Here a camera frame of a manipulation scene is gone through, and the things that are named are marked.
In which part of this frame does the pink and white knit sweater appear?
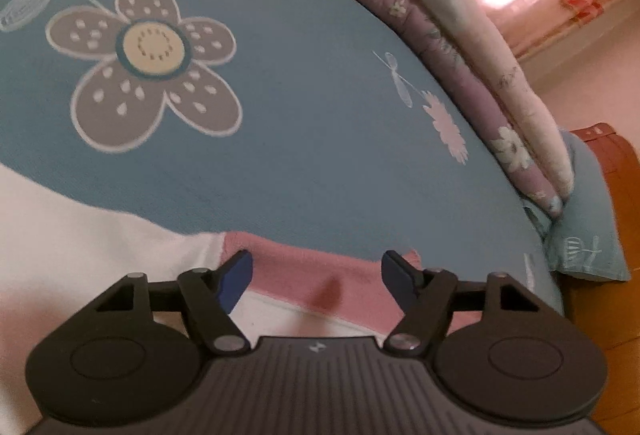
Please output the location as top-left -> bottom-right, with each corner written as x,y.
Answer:
1,160 -> 492,434

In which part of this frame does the wooden headboard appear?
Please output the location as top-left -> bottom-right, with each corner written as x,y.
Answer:
561,123 -> 639,434

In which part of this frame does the teal pillow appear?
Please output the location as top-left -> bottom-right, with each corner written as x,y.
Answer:
522,131 -> 631,282

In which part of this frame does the teal floral bed sheet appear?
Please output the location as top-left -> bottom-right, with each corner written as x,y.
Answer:
1,0 -> 562,307

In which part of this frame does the folded floral quilt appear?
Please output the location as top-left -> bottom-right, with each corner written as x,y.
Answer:
357,0 -> 574,218

